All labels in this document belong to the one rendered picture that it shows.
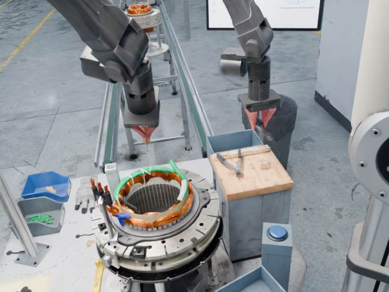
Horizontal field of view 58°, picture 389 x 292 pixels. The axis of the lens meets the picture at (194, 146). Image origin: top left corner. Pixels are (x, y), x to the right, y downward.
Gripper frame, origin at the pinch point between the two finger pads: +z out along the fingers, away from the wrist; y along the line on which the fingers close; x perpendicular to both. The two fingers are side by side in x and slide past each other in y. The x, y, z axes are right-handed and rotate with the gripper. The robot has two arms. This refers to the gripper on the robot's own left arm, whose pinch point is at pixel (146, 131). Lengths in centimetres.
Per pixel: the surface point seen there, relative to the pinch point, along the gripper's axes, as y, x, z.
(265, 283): 28.6, 25.6, 15.7
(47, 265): 13, -37, 54
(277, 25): -86, 49, 35
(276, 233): 16.8, 30.3, 18.2
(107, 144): -57, -32, 84
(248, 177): -2.0, 26.0, 23.9
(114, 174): 2.5, -9.2, 14.0
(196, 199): 8.0, 11.2, 17.1
